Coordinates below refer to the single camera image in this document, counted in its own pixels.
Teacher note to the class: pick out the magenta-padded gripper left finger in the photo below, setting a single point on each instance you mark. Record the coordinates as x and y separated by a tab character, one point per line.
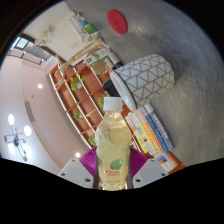
74	170

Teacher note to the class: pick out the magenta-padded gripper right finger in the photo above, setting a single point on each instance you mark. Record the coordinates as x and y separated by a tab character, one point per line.
151	170

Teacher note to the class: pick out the clear bottle with yellow drink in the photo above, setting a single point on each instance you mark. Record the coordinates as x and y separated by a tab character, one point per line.
112	143

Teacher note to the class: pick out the round recessed ceiling light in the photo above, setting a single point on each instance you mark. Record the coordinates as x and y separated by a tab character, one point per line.
77	154
40	86

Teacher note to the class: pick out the colourful stack of books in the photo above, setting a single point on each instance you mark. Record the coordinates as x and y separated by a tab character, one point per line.
150	130

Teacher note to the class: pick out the black branched ceiling lamp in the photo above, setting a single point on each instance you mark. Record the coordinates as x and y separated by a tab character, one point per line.
17	138

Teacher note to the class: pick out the orange wooden shelf unit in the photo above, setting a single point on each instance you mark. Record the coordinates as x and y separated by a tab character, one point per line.
83	100

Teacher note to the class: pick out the ceiling air vent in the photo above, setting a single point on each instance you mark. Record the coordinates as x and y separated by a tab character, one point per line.
30	111

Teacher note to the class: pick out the white cup with triangle pattern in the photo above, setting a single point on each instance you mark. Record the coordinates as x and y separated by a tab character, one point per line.
146	80

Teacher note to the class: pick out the wooden artist mannequin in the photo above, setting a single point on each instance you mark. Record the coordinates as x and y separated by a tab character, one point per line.
78	56

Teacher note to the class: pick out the green and white carton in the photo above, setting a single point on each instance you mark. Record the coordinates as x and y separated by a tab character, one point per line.
96	58

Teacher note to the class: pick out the dark stack of books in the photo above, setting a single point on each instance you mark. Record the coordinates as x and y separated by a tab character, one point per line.
113	60

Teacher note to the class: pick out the grey curtain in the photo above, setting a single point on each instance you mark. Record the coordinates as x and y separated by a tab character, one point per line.
38	53

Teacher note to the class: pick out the white vase with flowers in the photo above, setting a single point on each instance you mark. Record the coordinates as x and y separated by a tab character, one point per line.
46	36

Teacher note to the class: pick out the window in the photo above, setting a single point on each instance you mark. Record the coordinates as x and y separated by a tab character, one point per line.
20	43

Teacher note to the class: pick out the green and white box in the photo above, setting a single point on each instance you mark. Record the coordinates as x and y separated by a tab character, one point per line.
90	28

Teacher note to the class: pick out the flat round red coaster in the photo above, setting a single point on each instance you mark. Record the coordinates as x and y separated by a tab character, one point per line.
117	21

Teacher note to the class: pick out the black track light rail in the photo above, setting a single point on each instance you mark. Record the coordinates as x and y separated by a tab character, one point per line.
23	56

